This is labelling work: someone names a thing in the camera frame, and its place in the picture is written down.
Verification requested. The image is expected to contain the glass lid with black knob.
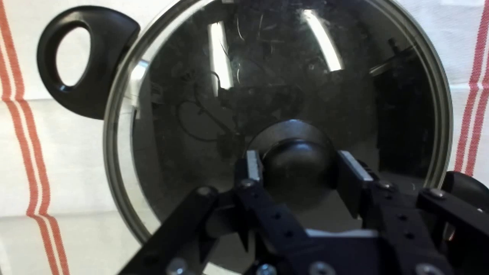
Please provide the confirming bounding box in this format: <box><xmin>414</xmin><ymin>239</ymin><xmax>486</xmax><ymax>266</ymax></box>
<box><xmin>101</xmin><ymin>0</ymin><xmax>456</xmax><ymax>275</ymax></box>

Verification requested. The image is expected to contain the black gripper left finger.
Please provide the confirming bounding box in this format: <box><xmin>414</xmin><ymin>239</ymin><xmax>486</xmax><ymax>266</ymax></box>
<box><xmin>119</xmin><ymin>147</ymin><xmax>320</xmax><ymax>275</ymax></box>

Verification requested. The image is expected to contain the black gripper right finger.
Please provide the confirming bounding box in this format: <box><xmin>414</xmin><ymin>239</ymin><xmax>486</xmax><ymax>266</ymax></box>
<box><xmin>332</xmin><ymin>149</ymin><xmax>489</xmax><ymax>275</ymax></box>

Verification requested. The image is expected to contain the black two-handled cooking pot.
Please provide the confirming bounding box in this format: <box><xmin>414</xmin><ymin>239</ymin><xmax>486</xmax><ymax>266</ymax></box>
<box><xmin>37</xmin><ymin>0</ymin><xmax>489</xmax><ymax>275</ymax></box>

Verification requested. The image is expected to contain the white towel with red stripes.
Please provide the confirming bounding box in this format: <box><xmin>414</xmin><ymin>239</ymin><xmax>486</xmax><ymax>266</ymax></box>
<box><xmin>0</xmin><ymin>0</ymin><xmax>489</xmax><ymax>275</ymax></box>

